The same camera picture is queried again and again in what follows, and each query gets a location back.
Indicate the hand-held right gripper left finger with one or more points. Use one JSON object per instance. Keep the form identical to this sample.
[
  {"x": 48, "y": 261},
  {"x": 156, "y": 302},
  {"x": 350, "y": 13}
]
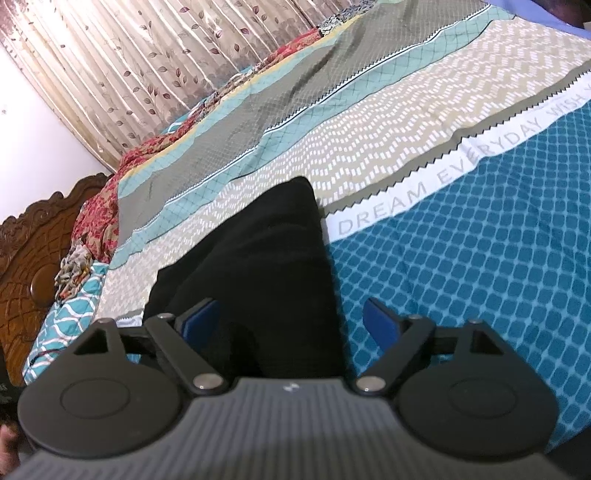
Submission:
[{"x": 198, "y": 321}]

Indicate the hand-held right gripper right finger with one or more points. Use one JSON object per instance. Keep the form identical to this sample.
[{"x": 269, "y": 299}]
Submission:
[{"x": 381, "y": 323}]

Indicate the black pants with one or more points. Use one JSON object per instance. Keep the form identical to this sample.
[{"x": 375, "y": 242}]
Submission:
[{"x": 268, "y": 240}]

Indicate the patterned teal beige bedsheet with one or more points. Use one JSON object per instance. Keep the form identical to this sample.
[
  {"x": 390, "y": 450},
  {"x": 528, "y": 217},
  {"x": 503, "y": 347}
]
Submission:
[{"x": 461, "y": 230}]

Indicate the multicoloured printed scarf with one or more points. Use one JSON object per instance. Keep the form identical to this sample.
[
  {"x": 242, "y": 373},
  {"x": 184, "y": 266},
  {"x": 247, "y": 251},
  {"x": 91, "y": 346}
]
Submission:
[{"x": 74, "y": 272}]

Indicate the teal white patterned pillow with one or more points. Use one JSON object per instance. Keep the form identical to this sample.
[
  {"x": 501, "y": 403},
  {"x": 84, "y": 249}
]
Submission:
[{"x": 64, "y": 323}]

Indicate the red floral blanket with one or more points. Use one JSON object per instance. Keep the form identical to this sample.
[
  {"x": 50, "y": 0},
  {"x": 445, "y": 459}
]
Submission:
[{"x": 99, "y": 217}]

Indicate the carved wooden headboard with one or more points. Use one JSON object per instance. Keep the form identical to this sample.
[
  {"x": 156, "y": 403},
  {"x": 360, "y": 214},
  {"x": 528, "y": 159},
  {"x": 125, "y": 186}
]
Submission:
[{"x": 32, "y": 258}]

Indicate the leaf print curtain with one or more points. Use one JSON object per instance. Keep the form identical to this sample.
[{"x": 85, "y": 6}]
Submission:
[{"x": 138, "y": 69}]

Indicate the plain blue cloth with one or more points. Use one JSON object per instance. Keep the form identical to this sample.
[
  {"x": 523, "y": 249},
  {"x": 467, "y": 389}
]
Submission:
[{"x": 521, "y": 16}]

